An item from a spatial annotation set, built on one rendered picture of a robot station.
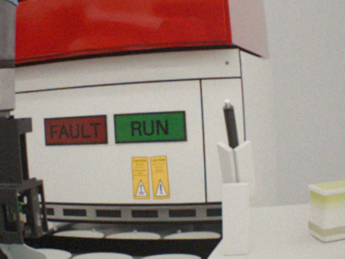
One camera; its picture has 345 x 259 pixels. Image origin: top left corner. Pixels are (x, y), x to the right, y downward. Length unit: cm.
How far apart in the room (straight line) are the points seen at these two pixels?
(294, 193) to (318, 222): 181
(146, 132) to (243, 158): 39
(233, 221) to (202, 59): 41
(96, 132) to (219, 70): 22
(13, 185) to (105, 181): 61
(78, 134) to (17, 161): 61
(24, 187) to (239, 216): 29
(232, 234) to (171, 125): 39
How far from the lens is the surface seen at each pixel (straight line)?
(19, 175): 63
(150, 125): 120
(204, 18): 113
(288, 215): 108
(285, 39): 266
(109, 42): 117
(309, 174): 267
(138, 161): 121
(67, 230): 126
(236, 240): 84
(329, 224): 85
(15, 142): 63
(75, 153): 124
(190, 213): 120
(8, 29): 64
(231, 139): 81
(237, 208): 83
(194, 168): 119
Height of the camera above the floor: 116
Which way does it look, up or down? 3 degrees down
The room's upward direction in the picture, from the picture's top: 3 degrees counter-clockwise
